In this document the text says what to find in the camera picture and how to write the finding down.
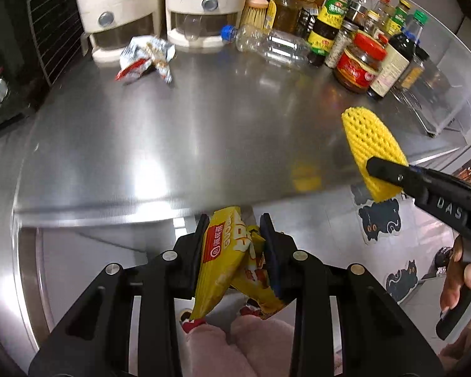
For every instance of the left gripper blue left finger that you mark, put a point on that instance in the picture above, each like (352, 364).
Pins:
(196, 254)

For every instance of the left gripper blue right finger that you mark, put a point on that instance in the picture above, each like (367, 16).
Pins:
(276, 253)

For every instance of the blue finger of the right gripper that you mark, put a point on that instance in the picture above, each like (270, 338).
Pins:
(388, 178)

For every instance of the yellow snack wrapper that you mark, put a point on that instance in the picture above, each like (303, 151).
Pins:
(233, 257)

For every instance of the yellow foam fruit net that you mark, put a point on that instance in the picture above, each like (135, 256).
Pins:
(369, 137)

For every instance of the person's right hand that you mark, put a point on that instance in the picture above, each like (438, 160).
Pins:
(458, 274)

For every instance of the right red black slipper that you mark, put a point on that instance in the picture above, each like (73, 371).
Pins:
(251, 308)

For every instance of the red black slipper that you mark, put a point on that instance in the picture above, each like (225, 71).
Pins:
(251, 308)
(186, 319)

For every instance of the clear acrylic splash guard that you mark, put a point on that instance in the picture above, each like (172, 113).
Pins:
(443, 89)

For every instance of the lower black cat sticker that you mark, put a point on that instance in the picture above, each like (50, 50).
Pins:
(401, 283)

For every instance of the left red black slipper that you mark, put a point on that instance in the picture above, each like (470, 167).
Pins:
(186, 319)

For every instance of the red lid sauce jar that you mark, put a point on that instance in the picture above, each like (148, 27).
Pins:
(360, 63)

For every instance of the soy sauce bottle green cap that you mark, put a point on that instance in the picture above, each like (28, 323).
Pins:
(400, 52)

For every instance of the small green label bottle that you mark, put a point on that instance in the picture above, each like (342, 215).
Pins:
(395, 24)

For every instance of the pepper grinder shaker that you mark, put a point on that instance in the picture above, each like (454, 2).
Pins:
(344, 38)

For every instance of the white red snack packet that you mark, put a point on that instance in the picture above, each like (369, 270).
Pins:
(146, 54)

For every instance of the green label dark sauce bottle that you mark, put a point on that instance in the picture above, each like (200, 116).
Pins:
(327, 25)

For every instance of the red cap clear bottle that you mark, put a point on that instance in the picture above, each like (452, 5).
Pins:
(366, 5)

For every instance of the clear plastic bottle blue cap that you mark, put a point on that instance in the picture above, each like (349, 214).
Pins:
(277, 47)

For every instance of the right cream grain dispenser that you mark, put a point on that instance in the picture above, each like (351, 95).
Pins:
(197, 24)

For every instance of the cream grain dispenser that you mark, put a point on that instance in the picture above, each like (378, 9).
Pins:
(109, 25)
(197, 24)

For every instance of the yellow lid glass jar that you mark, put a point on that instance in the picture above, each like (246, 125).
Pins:
(283, 15)

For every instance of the left cream grain dispenser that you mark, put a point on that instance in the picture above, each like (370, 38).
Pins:
(109, 25)

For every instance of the black toaster oven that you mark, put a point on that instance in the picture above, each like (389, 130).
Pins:
(38, 40)

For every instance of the black cat wall sticker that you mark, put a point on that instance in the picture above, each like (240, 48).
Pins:
(380, 218)

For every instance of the pink handled brush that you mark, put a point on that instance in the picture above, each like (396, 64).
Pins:
(254, 13)

